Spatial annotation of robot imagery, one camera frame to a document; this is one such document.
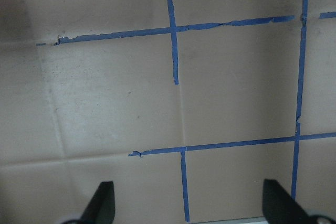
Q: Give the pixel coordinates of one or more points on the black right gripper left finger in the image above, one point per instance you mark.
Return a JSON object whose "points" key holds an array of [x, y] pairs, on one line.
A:
{"points": [[101, 207]]}

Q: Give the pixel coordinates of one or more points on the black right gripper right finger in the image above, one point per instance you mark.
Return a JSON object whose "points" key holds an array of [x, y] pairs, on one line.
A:
{"points": [[279, 207]]}

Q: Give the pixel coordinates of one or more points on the brown paper table cover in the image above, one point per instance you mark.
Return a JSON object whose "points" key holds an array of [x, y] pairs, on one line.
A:
{"points": [[186, 105]]}

